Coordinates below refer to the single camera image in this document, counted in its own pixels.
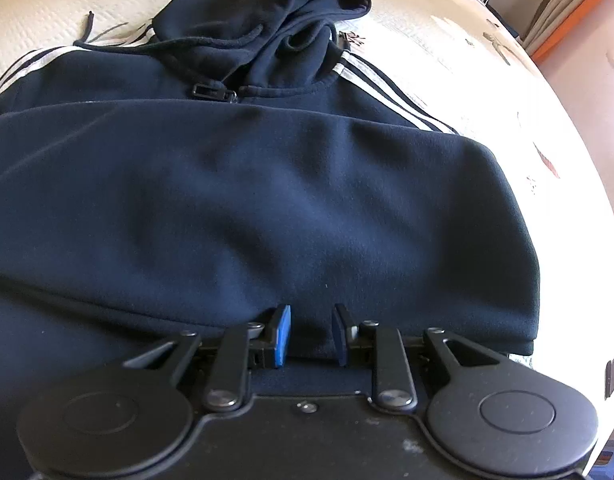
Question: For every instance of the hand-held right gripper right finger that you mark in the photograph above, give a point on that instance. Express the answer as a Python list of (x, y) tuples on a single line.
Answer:
[(341, 336)]

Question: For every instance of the beige curtain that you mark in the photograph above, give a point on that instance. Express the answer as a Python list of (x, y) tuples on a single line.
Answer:
[(562, 0)]

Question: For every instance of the floral quilted bedspread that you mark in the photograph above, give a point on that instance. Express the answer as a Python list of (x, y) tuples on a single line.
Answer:
[(487, 85)]

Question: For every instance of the orange board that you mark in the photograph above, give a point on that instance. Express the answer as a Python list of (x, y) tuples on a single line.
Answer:
[(577, 25)]

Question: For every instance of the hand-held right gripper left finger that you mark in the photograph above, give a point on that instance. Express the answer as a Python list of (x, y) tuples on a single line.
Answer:
[(283, 332)]

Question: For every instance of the navy hoodie with white stripes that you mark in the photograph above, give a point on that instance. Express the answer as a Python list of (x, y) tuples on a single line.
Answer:
[(237, 200)]

